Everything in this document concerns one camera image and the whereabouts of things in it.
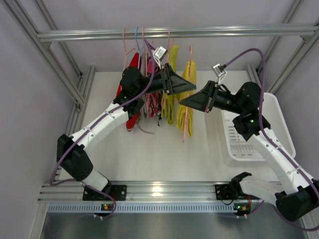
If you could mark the left aluminium frame post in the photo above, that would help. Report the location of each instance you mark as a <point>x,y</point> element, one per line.
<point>38,101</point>

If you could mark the blue hanger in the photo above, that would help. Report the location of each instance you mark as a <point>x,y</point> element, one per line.
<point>140,48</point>

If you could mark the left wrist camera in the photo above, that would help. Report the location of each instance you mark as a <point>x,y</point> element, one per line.
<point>158,55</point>

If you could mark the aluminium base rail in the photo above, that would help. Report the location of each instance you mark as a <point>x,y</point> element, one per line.
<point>138,191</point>

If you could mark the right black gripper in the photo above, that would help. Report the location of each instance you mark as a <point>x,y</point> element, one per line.
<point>211,95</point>

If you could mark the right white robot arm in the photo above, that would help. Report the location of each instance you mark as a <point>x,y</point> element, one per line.
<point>298,193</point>

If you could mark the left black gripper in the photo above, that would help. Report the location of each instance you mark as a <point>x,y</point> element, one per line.
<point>166,79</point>

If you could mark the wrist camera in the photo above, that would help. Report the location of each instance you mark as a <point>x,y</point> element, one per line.
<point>220,72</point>
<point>158,55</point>

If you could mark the right aluminium frame post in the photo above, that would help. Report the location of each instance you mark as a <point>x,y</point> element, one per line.
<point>279,50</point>

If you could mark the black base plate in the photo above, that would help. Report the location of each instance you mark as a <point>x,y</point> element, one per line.
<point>227,192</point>
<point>117,192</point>

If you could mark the aluminium hanging rail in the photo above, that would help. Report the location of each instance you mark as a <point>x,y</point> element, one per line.
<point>283,29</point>

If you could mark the yellow trousers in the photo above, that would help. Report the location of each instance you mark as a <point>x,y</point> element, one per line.
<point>184,115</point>

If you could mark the grey trousers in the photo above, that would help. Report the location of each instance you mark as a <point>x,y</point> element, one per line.
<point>145,113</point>

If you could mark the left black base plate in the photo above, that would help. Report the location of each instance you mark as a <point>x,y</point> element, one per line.
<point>117,192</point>

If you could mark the pink hanger of red trousers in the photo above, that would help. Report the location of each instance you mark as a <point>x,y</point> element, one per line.
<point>125,48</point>

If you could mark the white plastic basket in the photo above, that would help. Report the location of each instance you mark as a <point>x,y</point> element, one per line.
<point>237,151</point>

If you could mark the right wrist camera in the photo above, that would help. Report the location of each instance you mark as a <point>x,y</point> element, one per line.
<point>220,72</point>

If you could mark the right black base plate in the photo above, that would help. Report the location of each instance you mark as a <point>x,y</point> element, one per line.
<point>227,192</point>

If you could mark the grey slotted cable duct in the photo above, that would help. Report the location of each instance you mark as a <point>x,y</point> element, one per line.
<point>144,208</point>

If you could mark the aluminium frame post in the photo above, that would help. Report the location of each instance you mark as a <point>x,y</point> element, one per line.
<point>38,101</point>
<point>279,50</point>

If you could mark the pink camouflage trousers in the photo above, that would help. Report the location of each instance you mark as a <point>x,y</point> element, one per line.
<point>153,99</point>

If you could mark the lime green trousers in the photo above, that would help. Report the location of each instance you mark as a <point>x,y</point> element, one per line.
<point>171,98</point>

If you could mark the pink hanger of camouflage trousers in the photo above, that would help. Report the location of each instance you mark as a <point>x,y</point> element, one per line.
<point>144,37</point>

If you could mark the red trousers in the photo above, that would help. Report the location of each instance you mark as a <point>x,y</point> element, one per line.
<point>135,62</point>

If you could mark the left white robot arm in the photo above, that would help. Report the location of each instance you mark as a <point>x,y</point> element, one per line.
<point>73,151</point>

